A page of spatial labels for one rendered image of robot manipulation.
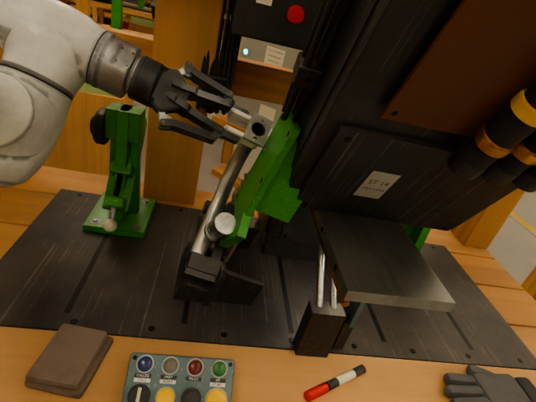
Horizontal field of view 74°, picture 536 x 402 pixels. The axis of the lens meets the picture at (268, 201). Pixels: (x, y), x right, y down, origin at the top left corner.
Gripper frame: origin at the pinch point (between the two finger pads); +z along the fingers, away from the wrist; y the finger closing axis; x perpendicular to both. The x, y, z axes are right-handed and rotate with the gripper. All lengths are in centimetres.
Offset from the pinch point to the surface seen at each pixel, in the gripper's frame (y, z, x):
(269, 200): -12.2, 7.5, -4.4
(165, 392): -43.4, 1.3, -4.9
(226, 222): -17.5, 2.6, -0.5
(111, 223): -21.9, -15.4, 21.9
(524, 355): -22, 73, -5
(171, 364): -40.3, 1.1, -3.5
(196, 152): 3.4, -3.9, 30.8
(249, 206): -14.5, 4.5, -3.9
